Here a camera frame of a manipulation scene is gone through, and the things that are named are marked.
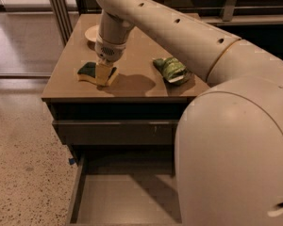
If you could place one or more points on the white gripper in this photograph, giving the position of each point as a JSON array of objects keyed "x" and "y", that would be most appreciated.
[{"x": 108, "y": 52}]

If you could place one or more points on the green and yellow sponge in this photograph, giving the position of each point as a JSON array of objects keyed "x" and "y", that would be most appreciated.
[{"x": 87, "y": 73}]

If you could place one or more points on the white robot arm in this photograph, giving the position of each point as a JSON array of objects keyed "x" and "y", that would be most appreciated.
[{"x": 229, "y": 140}]

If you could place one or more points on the grey drawer cabinet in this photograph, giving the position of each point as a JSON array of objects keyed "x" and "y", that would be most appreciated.
[{"x": 138, "y": 92}]

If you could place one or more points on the closed top drawer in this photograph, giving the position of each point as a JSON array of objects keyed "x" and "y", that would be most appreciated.
[{"x": 123, "y": 132}]

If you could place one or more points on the open middle drawer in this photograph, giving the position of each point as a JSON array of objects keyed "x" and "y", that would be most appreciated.
[{"x": 125, "y": 188}]

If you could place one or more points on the white paper bowl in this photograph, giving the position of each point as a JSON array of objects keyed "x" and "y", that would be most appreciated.
[{"x": 91, "y": 33}]

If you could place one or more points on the green snack bag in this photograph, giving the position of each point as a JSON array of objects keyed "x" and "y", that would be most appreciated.
[{"x": 172, "y": 70}]

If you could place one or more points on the blue tape piece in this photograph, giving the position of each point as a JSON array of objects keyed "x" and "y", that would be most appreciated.
[{"x": 72, "y": 161}]

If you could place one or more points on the metal shelf frame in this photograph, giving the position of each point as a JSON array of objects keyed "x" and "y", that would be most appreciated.
[{"x": 66, "y": 3}]

